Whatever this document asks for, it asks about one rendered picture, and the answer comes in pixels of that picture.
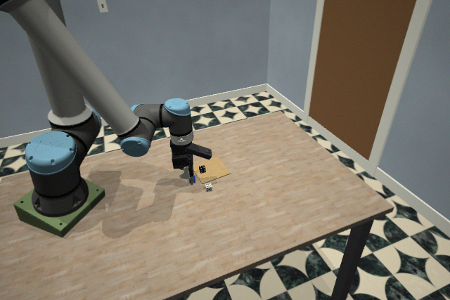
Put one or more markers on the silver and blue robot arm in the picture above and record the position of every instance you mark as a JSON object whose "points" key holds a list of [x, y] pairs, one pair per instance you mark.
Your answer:
{"points": [[54, 158]]}

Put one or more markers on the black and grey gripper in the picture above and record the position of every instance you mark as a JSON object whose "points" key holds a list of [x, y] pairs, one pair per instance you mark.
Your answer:
{"points": [[183, 161]]}

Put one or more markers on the tan square mat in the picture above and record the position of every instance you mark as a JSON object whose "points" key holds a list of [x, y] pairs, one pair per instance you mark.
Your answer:
{"points": [[214, 169]]}

